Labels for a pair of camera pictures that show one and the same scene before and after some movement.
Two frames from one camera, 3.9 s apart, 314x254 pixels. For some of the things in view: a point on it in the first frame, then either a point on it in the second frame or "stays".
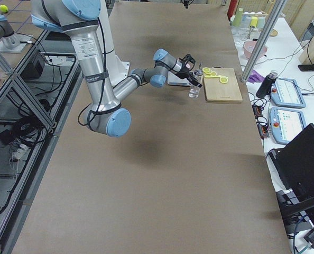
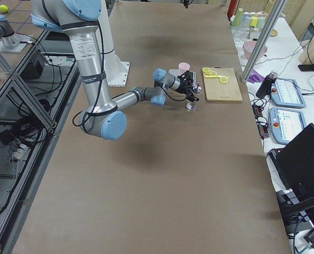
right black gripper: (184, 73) to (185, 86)
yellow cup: (254, 21) stays
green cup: (237, 21) stays
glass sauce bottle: (194, 91) to (195, 89)
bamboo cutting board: (217, 91) stays
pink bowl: (248, 48) stays
